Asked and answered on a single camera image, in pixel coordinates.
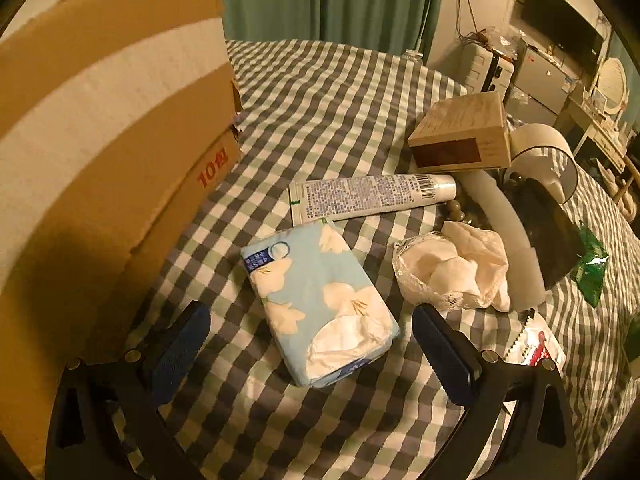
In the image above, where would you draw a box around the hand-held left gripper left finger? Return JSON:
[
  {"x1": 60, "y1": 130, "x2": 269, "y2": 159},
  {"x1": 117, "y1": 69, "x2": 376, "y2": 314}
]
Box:
[{"x1": 45, "y1": 300, "x2": 213, "y2": 480}]

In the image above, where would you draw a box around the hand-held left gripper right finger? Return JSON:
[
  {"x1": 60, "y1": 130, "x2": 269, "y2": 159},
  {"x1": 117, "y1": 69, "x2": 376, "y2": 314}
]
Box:
[{"x1": 411, "y1": 302, "x2": 578, "y2": 480}]

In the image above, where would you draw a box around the white and red sachet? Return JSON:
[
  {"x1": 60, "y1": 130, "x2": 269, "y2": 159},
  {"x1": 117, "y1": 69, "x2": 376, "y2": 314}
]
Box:
[{"x1": 502, "y1": 310, "x2": 567, "y2": 368}]

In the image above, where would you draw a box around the blue floral tissue pack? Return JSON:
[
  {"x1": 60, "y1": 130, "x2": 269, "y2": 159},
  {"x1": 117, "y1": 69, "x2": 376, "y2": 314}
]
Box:
[{"x1": 240, "y1": 223, "x2": 401, "y2": 388}]

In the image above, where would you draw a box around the large cardboard box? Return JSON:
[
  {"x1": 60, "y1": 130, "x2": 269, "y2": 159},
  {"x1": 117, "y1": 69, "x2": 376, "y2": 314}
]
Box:
[{"x1": 0, "y1": 0, "x2": 244, "y2": 478}]

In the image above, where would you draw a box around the clear bag of cotton pads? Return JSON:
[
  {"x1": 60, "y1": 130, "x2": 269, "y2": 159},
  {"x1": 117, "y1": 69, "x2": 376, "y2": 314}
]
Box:
[{"x1": 393, "y1": 235, "x2": 501, "y2": 312}]

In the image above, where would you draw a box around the crumpled white tissue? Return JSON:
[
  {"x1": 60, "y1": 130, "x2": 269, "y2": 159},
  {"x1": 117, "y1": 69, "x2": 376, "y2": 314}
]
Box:
[{"x1": 441, "y1": 220, "x2": 512, "y2": 312}]

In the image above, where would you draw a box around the green snack packet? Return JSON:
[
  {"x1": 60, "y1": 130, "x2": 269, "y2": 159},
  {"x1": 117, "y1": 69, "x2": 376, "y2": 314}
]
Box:
[{"x1": 570, "y1": 220, "x2": 611, "y2": 308}]

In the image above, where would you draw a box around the white toothpaste tube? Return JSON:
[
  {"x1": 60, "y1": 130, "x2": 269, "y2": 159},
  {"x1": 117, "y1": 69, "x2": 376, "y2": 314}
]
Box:
[{"x1": 289, "y1": 173, "x2": 457, "y2": 227}]

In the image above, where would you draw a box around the small wooden box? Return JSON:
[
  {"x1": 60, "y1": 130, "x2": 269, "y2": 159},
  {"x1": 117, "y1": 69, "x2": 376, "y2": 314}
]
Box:
[{"x1": 407, "y1": 91, "x2": 512, "y2": 170}]

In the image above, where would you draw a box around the checkered bed sheet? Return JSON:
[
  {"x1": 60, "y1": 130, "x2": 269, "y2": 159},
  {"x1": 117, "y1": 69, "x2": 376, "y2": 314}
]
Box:
[{"x1": 120, "y1": 39, "x2": 640, "y2": 480}]

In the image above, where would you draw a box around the white dressing table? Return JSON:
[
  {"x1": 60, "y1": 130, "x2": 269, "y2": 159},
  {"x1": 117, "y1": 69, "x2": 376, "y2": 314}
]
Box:
[{"x1": 555, "y1": 95, "x2": 640, "y2": 176}]

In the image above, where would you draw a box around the silver mini fridge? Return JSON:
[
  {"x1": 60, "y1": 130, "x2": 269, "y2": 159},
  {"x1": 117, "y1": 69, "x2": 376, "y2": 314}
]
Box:
[{"x1": 507, "y1": 42, "x2": 583, "y2": 126}]

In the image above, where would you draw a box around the oval vanity mirror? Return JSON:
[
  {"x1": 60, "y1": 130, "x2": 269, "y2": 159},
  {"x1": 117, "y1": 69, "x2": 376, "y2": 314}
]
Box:
[{"x1": 595, "y1": 57, "x2": 628, "y2": 116}]

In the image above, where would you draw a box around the black flat television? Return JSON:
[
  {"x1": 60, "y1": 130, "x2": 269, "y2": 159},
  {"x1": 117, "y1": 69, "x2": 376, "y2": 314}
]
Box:
[{"x1": 520, "y1": 0, "x2": 605, "y2": 68}]

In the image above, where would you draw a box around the green curtain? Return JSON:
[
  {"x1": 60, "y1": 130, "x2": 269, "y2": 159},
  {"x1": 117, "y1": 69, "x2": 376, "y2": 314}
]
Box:
[{"x1": 87, "y1": 0, "x2": 448, "y2": 56}]

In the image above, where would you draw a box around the wooden bead bracelet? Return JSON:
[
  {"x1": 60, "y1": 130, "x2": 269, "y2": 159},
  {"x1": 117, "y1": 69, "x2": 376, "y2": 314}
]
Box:
[{"x1": 444, "y1": 172, "x2": 531, "y2": 228}]

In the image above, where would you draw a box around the black wall cable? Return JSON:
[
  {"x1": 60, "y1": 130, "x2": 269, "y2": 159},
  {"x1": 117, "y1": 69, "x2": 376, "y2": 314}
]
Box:
[{"x1": 457, "y1": 0, "x2": 487, "y2": 42}]

